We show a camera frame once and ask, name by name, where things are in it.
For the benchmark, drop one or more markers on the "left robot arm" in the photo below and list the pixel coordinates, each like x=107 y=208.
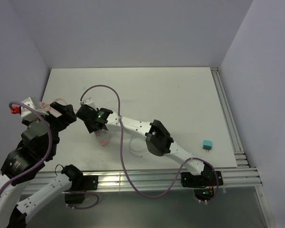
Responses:
x=37 y=146

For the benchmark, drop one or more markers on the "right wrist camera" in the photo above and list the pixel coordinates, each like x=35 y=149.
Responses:
x=89 y=102

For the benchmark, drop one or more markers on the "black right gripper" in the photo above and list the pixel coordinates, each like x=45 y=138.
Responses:
x=89 y=128

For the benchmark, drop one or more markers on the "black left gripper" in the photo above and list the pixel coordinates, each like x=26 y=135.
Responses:
x=68 y=114

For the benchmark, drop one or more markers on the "blue charger plug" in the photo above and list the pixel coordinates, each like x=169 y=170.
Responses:
x=207 y=145

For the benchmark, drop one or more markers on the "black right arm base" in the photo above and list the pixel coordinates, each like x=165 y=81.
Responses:
x=197 y=181

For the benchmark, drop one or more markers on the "pink power strip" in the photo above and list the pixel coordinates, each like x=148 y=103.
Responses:
x=105 y=142

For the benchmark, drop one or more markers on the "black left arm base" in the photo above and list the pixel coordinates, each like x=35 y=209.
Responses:
x=87 y=183

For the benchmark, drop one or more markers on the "aluminium table rail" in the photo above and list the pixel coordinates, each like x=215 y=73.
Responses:
x=243 y=175

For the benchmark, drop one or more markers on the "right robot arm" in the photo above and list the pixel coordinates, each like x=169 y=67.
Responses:
x=159 y=141

